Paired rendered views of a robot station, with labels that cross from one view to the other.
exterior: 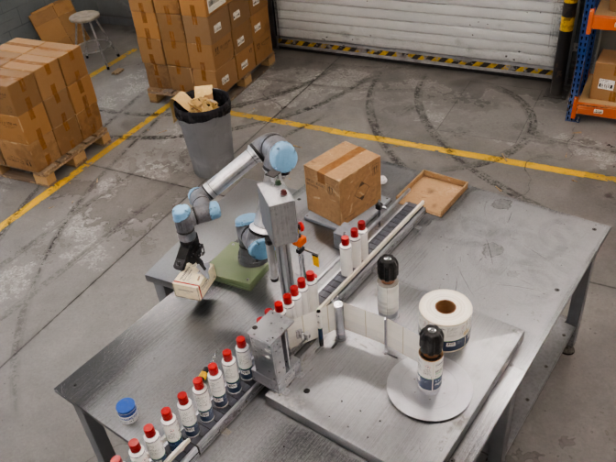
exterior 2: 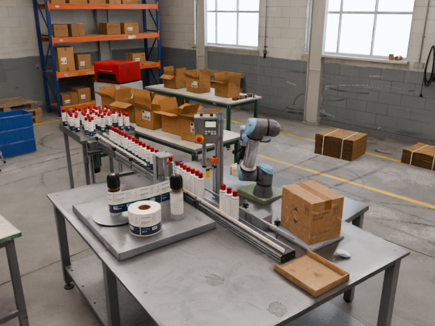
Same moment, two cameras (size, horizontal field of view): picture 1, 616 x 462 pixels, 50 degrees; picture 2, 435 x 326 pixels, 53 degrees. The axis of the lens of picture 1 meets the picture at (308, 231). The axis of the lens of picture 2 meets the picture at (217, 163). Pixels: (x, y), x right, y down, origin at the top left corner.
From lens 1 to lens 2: 4.00 m
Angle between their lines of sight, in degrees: 89
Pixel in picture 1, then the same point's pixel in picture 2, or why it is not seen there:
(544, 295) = (145, 284)
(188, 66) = not seen: outside the picture
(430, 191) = (317, 274)
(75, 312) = not seen: hidden behind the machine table
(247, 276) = (245, 189)
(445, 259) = (218, 256)
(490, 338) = (125, 240)
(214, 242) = not seen: hidden behind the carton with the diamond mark
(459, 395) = (101, 219)
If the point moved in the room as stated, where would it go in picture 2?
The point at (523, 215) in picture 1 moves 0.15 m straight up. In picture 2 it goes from (250, 314) to (251, 287)
